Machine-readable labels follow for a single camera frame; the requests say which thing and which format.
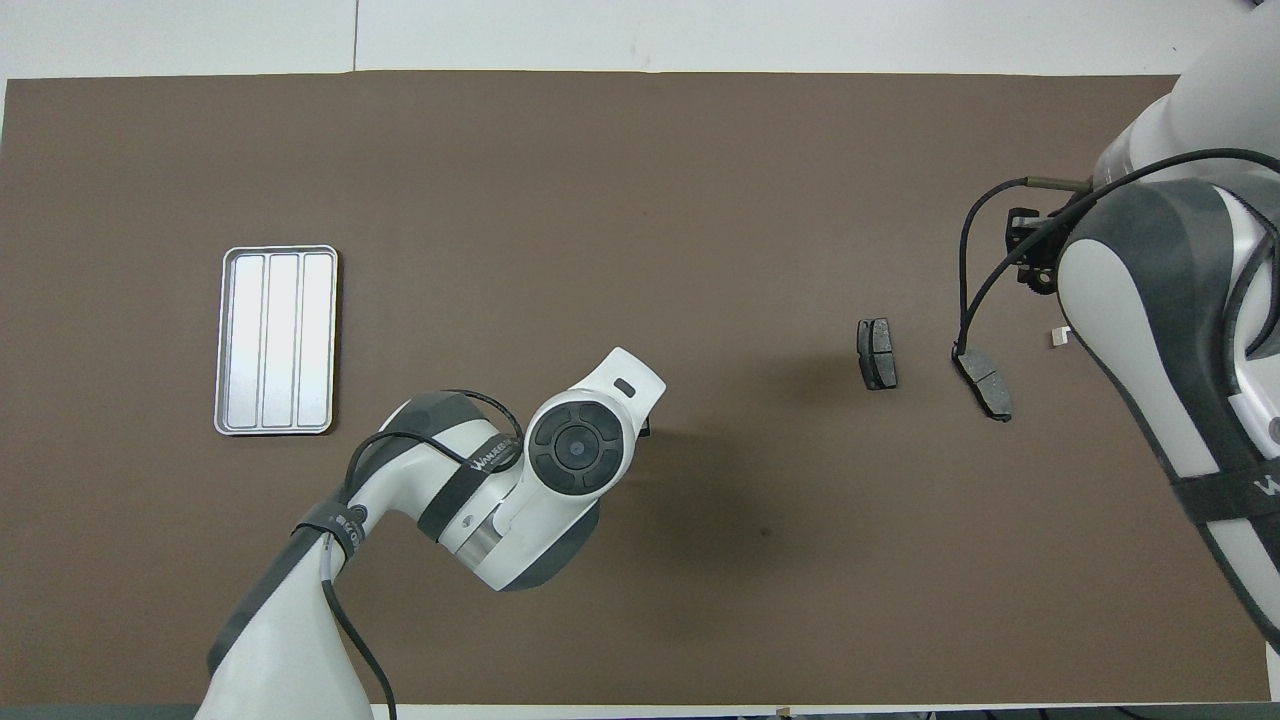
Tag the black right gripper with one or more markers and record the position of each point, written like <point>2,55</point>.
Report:
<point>1030,232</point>

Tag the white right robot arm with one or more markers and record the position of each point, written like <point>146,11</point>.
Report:
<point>1180,300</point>

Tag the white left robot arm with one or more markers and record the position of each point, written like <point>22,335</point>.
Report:
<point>500,520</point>

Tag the silver metal tray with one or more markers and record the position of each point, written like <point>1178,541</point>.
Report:
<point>276,340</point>

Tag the grey curved brake pad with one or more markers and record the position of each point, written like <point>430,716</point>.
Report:
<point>985,385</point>

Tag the dark rectangular brake pad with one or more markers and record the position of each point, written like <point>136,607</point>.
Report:
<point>879,355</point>

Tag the brown table mat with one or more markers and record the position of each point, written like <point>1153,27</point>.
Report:
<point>620,200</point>

